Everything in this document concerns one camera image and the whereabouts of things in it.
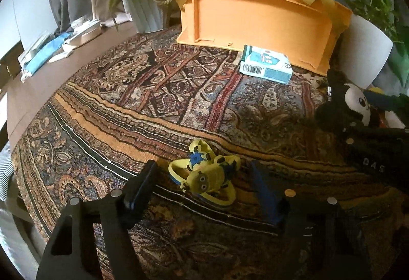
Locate white plant pot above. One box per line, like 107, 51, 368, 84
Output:
339, 14, 394, 89

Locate blue tissue pack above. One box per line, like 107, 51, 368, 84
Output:
239, 44, 293, 85

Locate grey ribbed vase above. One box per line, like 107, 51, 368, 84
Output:
119, 0, 176, 34

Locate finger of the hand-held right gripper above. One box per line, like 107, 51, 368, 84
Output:
363, 89, 409, 114
339, 124, 409, 144

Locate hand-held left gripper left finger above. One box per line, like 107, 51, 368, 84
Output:
36, 160, 159, 280

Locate white flat packages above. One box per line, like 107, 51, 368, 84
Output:
17, 32, 52, 64

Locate orange plastic crate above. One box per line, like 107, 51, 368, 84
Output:
173, 0, 354, 74

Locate black mouse plush toy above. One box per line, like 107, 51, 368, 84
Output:
315, 68, 407, 137

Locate yellow cartoon toy slippers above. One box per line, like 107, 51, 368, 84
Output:
168, 139, 242, 208

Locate blue cloth package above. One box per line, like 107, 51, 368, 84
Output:
24, 32, 73, 75

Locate brown wooden cabinet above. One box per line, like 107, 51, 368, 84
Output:
0, 56, 15, 80

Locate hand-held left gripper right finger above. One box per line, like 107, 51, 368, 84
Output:
249, 160, 373, 280

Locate striped cloth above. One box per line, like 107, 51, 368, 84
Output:
0, 143, 15, 204

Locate patterned woven rug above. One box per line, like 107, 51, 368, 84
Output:
11, 25, 409, 280

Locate small white remote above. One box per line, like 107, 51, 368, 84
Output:
48, 52, 70, 64

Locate green leafy plant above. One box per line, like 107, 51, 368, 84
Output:
345, 0, 409, 89

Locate beige curtain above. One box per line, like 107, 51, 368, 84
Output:
91, 0, 129, 29

